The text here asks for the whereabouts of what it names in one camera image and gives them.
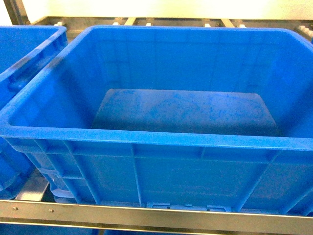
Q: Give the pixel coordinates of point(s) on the stainless steel roller rack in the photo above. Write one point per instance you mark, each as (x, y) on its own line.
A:
(156, 216)

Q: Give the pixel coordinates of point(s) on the lower left blue crate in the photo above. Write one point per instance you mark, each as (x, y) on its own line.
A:
(14, 229)

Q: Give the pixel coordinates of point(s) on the blue plastic crate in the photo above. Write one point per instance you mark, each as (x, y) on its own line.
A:
(171, 122)
(24, 51)

